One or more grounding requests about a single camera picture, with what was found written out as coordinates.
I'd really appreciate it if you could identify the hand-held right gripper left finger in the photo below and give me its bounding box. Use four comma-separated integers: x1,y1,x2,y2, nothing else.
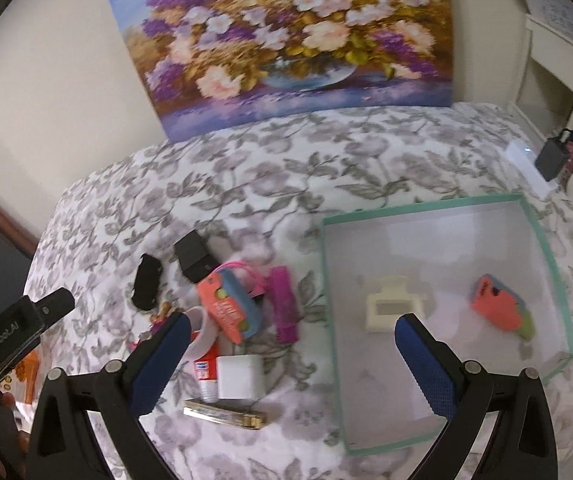
24,311,193,480

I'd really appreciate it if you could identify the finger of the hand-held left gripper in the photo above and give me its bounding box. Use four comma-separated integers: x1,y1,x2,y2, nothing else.
36,287,75,324

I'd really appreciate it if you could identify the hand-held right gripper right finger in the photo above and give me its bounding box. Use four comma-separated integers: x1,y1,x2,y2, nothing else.
395,312,567,480

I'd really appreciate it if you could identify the white ring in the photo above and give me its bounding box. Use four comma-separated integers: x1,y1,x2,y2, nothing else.
181,306,217,361

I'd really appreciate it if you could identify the black oblong gadget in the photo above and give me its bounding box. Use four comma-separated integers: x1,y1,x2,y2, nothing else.
131,254,161,311

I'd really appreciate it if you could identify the gold patterned rectangular case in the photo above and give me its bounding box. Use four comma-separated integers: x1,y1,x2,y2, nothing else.
183,399,267,431

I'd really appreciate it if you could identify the orange blue toy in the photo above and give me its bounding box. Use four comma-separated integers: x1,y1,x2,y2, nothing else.
197,266,262,345

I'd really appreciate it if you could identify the shallow green-rimmed box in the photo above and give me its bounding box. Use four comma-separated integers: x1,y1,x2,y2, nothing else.
321,193,573,457

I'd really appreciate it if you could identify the orange box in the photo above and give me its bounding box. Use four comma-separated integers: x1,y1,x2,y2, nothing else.
0,312,42,406

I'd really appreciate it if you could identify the red white tube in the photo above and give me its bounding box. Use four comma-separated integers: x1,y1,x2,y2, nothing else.
192,330,220,401

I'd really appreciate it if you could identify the cream hair claw clip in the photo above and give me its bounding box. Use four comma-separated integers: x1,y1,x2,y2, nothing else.
365,275,428,333

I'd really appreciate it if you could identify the white cube charger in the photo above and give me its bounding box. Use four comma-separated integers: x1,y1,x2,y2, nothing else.
215,354,267,400

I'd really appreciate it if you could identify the coral blue green toy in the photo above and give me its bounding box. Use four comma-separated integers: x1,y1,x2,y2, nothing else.
471,274,536,340

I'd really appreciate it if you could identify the black cube charger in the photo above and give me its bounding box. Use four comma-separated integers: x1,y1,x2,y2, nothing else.
174,230,220,283

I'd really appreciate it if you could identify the magenta comb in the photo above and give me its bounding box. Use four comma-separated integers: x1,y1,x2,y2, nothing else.
269,266,300,343

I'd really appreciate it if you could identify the floral grey bedspread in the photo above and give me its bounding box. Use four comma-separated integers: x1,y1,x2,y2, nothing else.
24,102,573,480

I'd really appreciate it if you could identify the white power strip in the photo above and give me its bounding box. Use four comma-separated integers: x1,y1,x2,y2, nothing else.
507,141,557,198

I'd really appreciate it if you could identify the black power adapter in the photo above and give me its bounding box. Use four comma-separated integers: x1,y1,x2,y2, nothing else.
534,129,572,182

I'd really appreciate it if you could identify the white wooden furniture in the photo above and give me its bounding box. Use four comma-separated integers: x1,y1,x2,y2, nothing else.
507,10,573,136

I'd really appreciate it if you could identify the floral canvas painting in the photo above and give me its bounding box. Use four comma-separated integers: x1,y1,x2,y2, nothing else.
107,0,455,142

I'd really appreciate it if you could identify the pink wrist strap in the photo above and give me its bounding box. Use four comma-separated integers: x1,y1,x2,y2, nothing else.
224,260,270,303

